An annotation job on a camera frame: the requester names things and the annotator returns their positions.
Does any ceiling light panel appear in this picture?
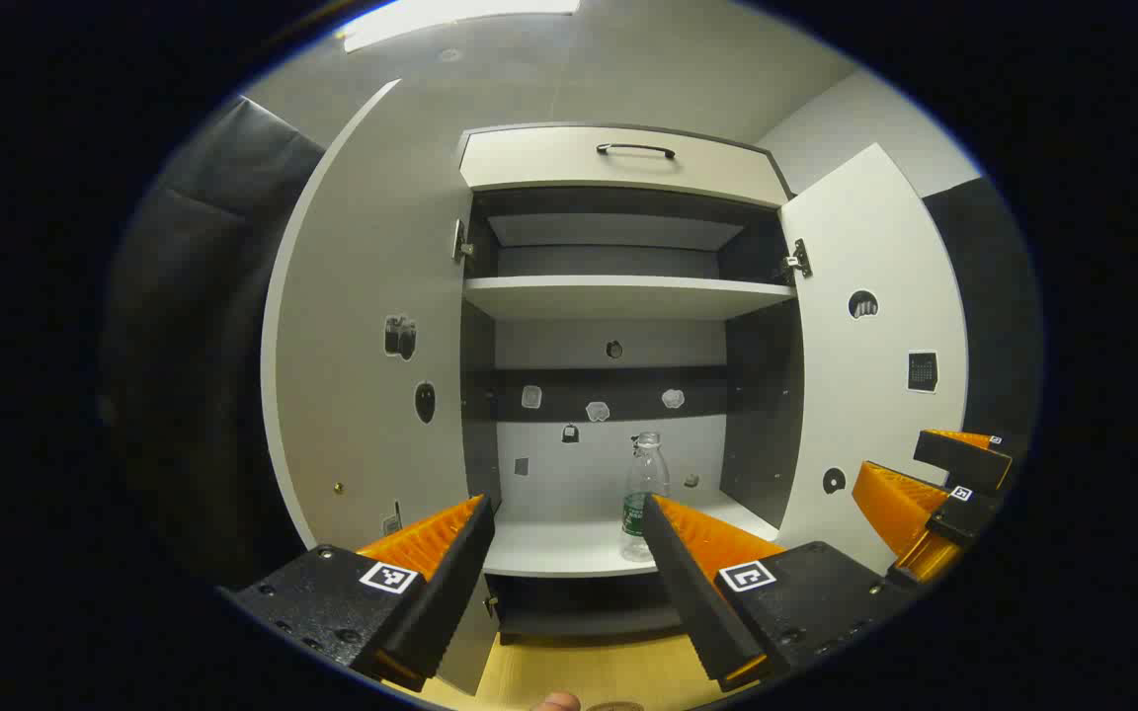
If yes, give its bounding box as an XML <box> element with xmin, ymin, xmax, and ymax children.
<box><xmin>337</xmin><ymin>0</ymin><xmax>582</xmax><ymax>53</ymax></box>

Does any white cabinet shelf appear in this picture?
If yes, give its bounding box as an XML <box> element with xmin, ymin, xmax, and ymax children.
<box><xmin>480</xmin><ymin>489</ymin><xmax>782</xmax><ymax>579</ymax></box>
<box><xmin>462</xmin><ymin>275</ymin><xmax>797</xmax><ymax>320</ymax></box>

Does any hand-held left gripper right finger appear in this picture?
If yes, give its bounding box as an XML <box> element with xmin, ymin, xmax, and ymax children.
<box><xmin>640</xmin><ymin>494</ymin><xmax>916</xmax><ymax>692</ymax></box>

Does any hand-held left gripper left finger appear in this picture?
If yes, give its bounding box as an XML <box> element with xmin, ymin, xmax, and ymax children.
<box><xmin>218</xmin><ymin>494</ymin><xmax>497</xmax><ymax>694</ymax></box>

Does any white cabinet drawer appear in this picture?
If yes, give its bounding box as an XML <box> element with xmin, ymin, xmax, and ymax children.
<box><xmin>458</xmin><ymin>125</ymin><xmax>792</xmax><ymax>208</ymax></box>

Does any white cabinet door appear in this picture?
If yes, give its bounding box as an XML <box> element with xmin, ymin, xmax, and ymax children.
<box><xmin>776</xmin><ymin>143</ymin><xmax>970</xmax><ymax>574</ymax></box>
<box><xmin>261</xmin><ymin>79</ymin><xmax>501</xmax><ymax>697</ymax></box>

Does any black backdrop cloth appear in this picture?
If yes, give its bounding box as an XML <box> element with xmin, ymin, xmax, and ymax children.
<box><xmin>100</xmin><ymin>94</ymin><xmax>1042</xmax><ymax>584</ymax></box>

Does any clear plastic bottle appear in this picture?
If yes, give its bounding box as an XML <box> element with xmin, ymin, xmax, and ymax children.
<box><xmin>621</xmin><ymin>432</ymin><xmax>671</xmax><ymax>562</ymax></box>

